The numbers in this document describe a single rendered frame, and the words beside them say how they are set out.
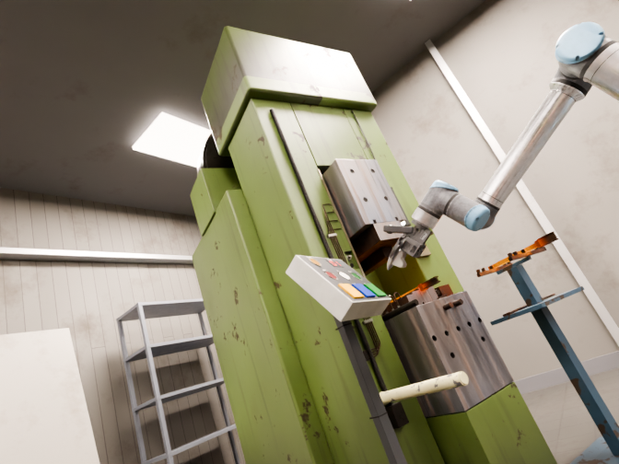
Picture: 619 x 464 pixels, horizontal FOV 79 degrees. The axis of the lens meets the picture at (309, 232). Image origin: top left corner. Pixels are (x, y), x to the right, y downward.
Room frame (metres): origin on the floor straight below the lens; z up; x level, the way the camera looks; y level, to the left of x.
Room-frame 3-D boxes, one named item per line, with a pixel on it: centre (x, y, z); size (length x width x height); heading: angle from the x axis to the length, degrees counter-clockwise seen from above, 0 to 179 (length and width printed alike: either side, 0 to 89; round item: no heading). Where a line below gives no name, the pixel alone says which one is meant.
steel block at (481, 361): (2.06, -0.30, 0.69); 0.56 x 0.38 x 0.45; 37
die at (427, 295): (2.02, -0.26, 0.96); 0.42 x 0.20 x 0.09; 37
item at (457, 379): (1.57, -0.17, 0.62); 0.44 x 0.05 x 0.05; 37
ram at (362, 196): (2.04, -0.30, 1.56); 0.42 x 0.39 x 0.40; 37
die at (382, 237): (2.02, -0.26, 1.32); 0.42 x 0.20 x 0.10; 37
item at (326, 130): (2.17, -0.21, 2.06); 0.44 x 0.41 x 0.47; 37
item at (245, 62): (2.18, -0.20, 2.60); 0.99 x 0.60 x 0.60; 127
